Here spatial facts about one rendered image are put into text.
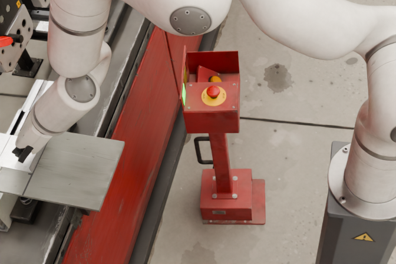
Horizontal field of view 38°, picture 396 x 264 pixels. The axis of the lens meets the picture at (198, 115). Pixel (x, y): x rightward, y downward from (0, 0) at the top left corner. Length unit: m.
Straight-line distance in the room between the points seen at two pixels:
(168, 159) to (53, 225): 1.07
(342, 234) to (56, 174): 0.66
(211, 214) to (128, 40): 0.85
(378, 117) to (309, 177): 1.52
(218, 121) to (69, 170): 0.52
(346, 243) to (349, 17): 0.66
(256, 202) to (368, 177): 1.22
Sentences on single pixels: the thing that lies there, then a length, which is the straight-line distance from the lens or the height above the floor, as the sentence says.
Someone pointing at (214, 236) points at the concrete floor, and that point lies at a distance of 2.31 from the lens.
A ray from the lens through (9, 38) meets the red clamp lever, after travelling 1.25.
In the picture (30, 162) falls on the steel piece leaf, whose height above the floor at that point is 1.00.
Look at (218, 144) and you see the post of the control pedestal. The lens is 1.93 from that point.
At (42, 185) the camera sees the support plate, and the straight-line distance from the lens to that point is 1.36.
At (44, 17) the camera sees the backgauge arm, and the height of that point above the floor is 0.84.
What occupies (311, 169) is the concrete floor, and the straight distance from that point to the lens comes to 2.44.
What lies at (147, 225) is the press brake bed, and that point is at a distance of 2.31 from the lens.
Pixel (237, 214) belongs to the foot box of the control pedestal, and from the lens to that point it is 2.27.
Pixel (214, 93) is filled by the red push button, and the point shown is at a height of 0.81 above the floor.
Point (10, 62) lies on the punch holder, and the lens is 1.33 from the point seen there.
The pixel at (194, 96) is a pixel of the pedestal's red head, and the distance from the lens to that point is 1.68.
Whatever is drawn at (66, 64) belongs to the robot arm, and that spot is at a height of 1.42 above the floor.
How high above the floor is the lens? 2.12
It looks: 55 degrees down
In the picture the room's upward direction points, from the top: 10 degrees counter-clockwise
